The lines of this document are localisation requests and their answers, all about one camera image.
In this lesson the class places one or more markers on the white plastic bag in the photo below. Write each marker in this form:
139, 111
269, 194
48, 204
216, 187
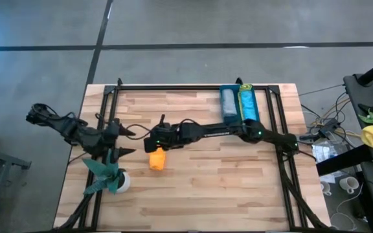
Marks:
324, 152

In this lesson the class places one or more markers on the dark grey cart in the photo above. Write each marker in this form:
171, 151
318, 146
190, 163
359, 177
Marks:
361, 94

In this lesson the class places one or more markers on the teal plastic basket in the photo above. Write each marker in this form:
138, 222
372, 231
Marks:
232, 119

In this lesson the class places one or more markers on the grey microfiber towel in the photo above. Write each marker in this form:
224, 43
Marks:
228, 103

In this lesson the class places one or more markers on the orange microfiber towel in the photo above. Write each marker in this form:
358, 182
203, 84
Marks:
157, 160

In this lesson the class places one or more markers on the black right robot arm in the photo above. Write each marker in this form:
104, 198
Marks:
238, 131

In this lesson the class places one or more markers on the green microfiber towel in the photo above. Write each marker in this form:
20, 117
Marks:
246, 86

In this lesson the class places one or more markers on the turquoise microfiber towel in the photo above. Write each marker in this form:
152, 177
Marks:
248, 105

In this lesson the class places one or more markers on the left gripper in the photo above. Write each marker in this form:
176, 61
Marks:
110, 140

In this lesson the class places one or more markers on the artificial green plant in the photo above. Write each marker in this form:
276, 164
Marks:
104, 174

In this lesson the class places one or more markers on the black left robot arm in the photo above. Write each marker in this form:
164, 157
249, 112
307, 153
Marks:
76, 132

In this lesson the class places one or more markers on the black power supply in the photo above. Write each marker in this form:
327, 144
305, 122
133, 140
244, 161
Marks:
330, 124

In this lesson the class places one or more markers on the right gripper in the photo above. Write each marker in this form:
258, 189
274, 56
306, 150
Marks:
162, 139

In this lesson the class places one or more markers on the dark metal stand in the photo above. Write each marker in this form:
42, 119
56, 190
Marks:
5, 157

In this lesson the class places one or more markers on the white mug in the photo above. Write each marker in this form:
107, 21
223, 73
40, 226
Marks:
326, 187
348, 184

